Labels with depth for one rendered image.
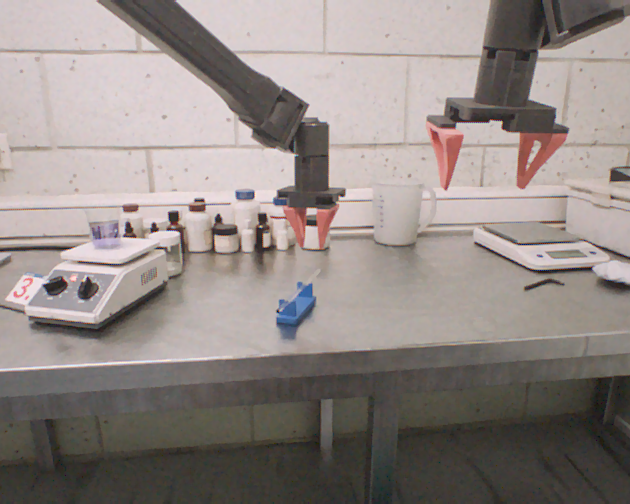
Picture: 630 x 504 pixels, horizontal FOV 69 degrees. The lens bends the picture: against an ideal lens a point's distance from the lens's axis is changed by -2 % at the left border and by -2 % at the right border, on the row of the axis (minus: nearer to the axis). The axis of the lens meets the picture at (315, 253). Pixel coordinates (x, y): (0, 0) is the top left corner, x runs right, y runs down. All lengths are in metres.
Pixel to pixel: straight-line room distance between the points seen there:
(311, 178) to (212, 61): 0.24
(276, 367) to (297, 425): 0.91
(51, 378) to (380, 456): 0.48
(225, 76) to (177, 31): 0.08
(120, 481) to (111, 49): 1.13
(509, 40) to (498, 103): 0.06
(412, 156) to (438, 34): 0.31
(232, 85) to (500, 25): 0.32
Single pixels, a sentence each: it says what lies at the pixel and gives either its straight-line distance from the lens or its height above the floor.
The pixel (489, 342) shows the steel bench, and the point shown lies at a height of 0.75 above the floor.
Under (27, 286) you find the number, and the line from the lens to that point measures 0.93.
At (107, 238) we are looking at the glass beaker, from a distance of 0.83.
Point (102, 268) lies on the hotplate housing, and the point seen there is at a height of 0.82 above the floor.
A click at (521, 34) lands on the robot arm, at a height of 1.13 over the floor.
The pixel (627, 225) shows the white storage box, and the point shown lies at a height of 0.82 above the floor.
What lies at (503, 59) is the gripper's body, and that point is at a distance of 0.54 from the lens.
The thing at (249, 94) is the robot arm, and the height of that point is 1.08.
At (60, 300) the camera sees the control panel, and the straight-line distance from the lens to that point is 0.79.
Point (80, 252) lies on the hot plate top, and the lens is 0.85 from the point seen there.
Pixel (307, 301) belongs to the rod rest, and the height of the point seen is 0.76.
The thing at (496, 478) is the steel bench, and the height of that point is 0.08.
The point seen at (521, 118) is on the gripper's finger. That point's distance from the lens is 0.55.
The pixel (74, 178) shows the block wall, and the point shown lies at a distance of 1.32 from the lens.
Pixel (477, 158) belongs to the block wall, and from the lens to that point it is 1.38.
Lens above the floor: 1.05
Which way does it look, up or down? 16 degrees down
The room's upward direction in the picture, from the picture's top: straight up
